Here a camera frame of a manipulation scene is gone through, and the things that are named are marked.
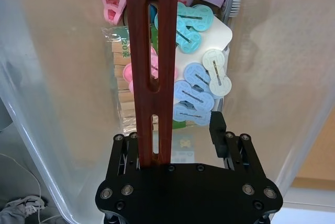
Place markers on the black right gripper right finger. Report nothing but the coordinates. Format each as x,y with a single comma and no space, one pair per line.
251,161

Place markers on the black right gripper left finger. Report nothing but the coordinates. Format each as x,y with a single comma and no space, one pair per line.
117,156

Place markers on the dark red slotted wooden spatula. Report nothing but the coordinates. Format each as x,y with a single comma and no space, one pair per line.
165,51

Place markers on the small printed card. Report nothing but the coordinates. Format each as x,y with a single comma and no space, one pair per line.
183,153

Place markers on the blue plastic clip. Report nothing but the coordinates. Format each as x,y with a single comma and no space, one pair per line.
183,90
188,116
193,73

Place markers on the bag of wooden clothespins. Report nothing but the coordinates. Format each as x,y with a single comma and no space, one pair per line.
117,77

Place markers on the white plastic clip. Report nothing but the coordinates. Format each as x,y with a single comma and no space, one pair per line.
221,85

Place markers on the pink plastic clip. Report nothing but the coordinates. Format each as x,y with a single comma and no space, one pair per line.
128,73
154,61

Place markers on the clear plastic storage bin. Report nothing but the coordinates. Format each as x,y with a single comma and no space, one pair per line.
65,77

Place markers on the grey crumpled cloth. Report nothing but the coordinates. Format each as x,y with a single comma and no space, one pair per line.
26,205

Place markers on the teal plastic clip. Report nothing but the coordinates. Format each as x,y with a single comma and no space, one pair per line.
155,21
192,43
201,16

